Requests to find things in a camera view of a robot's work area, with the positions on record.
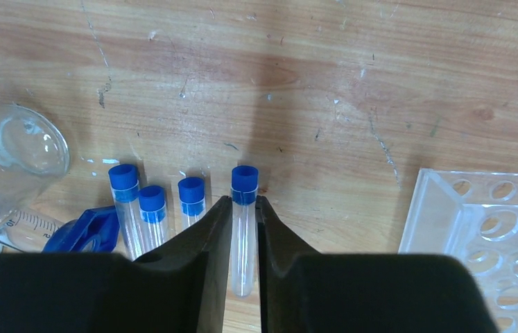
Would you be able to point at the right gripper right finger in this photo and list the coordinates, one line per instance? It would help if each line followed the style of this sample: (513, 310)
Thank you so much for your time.
(303, 290)

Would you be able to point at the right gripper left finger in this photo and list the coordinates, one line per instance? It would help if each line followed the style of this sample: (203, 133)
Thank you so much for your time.
(177, 287)

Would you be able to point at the blue capped tube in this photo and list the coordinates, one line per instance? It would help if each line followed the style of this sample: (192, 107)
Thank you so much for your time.
(243, 253)
(124, 185)
(152, 205)
(192, 200)

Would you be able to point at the blue clip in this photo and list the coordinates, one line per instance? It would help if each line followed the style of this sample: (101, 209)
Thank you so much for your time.
(95, 231)

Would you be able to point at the clear syringe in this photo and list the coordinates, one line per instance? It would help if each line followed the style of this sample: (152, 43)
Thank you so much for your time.
(27, 231)

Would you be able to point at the clear acrylic tube rack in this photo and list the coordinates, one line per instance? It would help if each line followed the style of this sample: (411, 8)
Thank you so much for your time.
(472, 216)

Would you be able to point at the small glass flask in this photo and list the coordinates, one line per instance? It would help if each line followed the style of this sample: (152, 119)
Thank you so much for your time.
(33, 156)

